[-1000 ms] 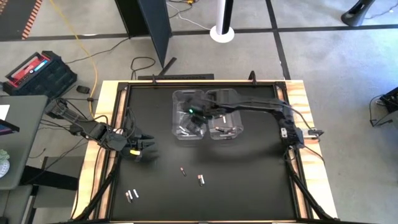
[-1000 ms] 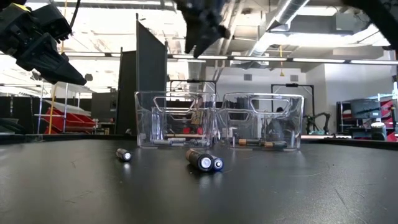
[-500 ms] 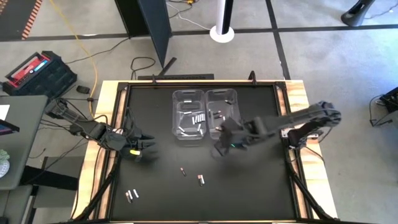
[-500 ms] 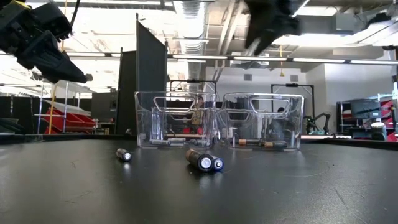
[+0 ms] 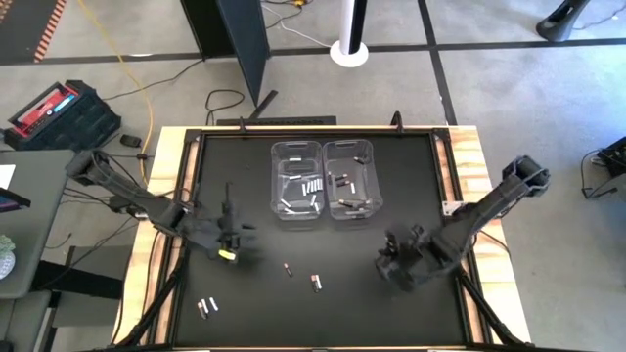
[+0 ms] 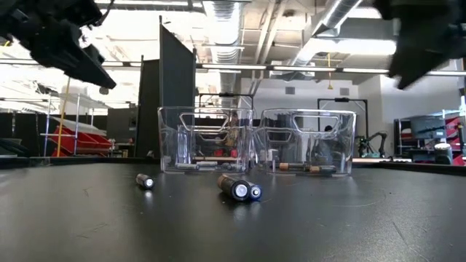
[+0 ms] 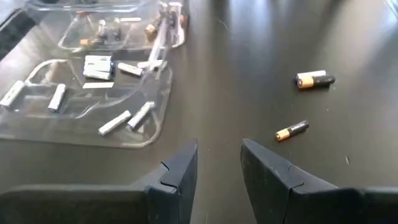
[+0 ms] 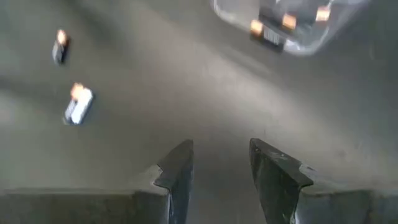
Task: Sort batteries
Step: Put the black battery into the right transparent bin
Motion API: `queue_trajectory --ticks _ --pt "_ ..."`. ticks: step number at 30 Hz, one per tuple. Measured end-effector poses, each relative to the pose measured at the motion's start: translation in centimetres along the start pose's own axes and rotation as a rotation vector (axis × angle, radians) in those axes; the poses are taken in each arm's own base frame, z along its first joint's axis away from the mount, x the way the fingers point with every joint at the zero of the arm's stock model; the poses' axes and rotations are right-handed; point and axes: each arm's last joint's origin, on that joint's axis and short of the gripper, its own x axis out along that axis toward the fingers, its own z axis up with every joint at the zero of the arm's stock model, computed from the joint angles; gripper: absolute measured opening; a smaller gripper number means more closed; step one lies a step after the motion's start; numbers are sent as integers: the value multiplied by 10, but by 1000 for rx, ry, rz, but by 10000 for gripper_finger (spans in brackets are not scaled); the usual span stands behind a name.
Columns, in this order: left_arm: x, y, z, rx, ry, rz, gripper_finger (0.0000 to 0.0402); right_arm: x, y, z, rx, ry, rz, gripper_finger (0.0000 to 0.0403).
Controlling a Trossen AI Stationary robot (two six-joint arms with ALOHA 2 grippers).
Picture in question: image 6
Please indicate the silver smooth ceiling duct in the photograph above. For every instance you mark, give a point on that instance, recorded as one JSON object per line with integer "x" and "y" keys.
{"x": 338, "y": 12}

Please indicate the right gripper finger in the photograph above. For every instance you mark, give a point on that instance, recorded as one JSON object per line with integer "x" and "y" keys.
{"x": 406, "y": 58}
{"x": 429, "y": 62}

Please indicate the red bins on metal shelf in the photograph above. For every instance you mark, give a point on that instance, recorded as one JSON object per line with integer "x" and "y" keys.
{"x": 83, "y": 140}

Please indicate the batteries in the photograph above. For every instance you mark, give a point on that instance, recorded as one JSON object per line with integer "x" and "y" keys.
{"x": 233, "y": 167}

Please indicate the black chair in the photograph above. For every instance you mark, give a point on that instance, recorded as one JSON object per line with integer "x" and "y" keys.
{"x": 9, "y": 147}

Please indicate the large black copper battery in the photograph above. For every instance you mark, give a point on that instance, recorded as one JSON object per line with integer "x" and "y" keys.
{"x": 234, "y": 187}

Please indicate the small black robot arm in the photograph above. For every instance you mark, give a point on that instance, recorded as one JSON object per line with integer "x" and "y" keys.
{"x": 376, "y": 142}

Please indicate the tall black stand frame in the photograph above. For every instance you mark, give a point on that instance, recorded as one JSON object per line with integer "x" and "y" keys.
{"x": 342, "y": 99}

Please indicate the black partition panel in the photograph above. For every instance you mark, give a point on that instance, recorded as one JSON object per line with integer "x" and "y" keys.
{"x": 178, "y": 72}

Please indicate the white topped black canister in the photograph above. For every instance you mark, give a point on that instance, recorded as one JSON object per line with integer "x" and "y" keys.
{"x": 443, "y": 152}

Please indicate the red storage rack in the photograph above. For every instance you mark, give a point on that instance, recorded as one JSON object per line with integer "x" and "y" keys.
{"x": 455, "y": 131}

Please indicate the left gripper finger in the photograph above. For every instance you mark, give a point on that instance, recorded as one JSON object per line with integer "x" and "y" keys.
{"x": 69, "y": 67}
{"x": 98, "y": 69}

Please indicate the grey monitor back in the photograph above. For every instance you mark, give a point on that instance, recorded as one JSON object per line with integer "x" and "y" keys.
{"x": 427, "y": 127}

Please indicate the low black stand frame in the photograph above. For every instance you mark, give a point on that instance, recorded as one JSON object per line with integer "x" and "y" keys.
{"x": 225, "y": 95}

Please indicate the silver corrugated ceiling duct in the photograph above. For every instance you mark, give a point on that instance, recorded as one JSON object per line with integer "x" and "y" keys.
{"x": 224, "y": 22}

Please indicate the clear plastic bin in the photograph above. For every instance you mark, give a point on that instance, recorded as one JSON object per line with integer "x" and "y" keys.
{"x": 346, "y": 145}
{"x": 167, "y": 145}

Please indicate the ceiling light strip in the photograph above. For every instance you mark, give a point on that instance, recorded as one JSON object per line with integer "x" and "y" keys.
{"x": 306, "y": 68}

